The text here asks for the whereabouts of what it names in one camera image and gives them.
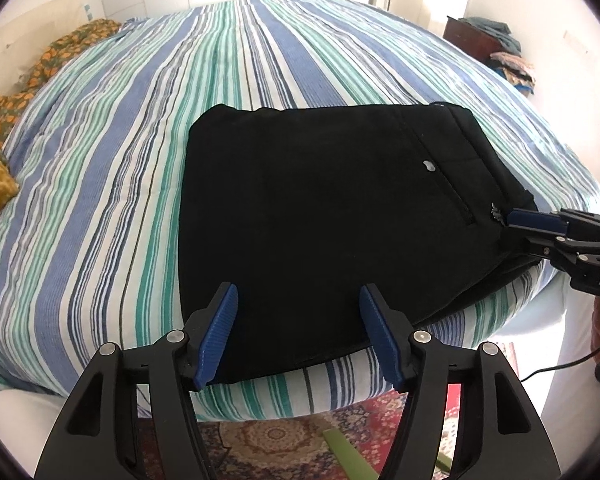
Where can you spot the dark wooden cabinet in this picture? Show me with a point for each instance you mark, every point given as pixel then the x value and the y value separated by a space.
pixel 467 37

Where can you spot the orange patterned cloth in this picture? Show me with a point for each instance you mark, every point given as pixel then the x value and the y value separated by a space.
pixel 65 50

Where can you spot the black pants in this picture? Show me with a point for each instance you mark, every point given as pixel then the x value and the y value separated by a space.
pixel 330 210

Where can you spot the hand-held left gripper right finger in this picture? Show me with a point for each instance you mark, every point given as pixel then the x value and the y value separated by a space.
pixel 380 335

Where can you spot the green flat object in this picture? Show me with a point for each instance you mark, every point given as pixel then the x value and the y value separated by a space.
pixel 352 455

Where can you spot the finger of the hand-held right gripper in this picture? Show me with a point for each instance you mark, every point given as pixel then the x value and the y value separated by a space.
pixel 527 247
pixel 527 218

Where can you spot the pile of clothes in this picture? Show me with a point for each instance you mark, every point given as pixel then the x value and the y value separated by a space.
pixel 510 62

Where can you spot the white bed base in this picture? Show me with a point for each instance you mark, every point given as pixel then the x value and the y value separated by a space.
pixel 555 335

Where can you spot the blue green striped bed cover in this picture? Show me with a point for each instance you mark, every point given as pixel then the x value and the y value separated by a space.
pixel 105 160

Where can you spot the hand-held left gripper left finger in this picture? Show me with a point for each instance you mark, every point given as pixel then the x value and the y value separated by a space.
pixel 217 335

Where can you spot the red patterned rug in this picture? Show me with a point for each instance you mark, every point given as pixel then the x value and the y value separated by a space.
pixel 275 440

